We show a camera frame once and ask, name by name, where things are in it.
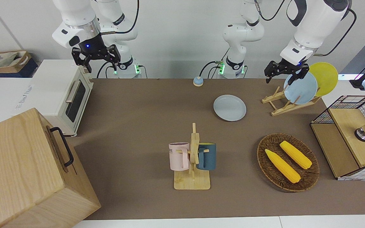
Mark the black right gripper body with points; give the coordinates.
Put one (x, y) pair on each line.
(93, 52)

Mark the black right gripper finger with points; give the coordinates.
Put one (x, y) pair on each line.
(88, 66)
(115, 65)

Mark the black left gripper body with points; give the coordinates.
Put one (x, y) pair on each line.
(291, 68)

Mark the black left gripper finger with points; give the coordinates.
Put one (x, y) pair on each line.
(267, 79)
(291, 79)

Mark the gray plate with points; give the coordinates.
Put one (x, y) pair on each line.
(230, 107)

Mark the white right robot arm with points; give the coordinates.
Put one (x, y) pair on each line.
(74, 15)

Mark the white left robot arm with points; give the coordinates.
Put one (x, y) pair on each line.
(312, 25)

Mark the light blue plate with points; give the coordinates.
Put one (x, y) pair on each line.
(303, 90)

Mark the wooden plate rack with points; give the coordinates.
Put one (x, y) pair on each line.
(280, 110)

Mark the yellow plate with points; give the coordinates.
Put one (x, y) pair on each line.
(326, 76)

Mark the white toaster oven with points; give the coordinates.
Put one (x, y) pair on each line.
(49, 85)

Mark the dark blue crate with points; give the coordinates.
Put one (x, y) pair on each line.
(27, 71)

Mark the small blue call bell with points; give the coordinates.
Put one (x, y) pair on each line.
(198, 82)

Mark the cardboard box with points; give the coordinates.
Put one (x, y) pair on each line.
(17, 65)

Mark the yellow corn cob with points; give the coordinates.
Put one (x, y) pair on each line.
(296, 155)
(282, 166)

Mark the brown table mat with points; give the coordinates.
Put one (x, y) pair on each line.
(138, 142)

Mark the brown wicker basket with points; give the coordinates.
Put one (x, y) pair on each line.
(266, 161)

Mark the dark blue mug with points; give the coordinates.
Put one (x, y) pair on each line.
(209, 156)

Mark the pink mug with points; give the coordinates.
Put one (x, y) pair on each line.
(177, 158)

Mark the large wooden box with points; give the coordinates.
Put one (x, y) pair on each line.
(21, 171)

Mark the wooden mug rack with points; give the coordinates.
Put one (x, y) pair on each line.
(192, 182)

